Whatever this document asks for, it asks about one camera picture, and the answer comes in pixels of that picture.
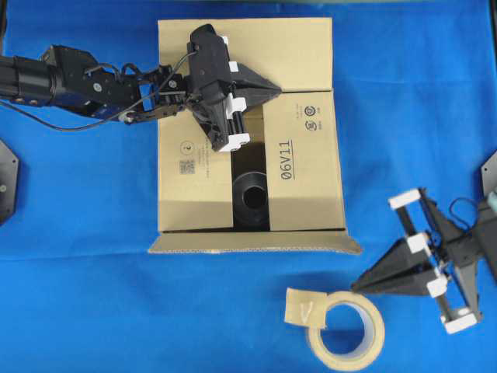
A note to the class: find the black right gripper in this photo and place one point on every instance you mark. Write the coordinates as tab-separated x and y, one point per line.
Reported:
405	268

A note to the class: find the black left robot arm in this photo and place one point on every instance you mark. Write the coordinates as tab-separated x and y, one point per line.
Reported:
73	80

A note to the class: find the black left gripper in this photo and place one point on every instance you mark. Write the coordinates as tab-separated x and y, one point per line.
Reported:
211	90

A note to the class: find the brown cardboard box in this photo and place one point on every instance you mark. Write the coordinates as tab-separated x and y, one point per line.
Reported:
298	130

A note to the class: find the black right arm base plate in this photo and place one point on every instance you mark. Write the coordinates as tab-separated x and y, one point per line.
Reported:
489	174

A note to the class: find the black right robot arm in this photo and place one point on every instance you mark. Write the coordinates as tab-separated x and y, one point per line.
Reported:
421	225

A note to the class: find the blue table cloth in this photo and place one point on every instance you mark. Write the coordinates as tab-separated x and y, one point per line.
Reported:
415	102

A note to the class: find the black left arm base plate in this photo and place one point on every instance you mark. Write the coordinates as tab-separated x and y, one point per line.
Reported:
9	169

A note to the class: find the black round object in box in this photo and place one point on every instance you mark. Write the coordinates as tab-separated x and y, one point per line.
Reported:
250	196

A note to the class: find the beige masking tape roll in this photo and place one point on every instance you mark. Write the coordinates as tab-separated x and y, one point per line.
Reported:
336	345

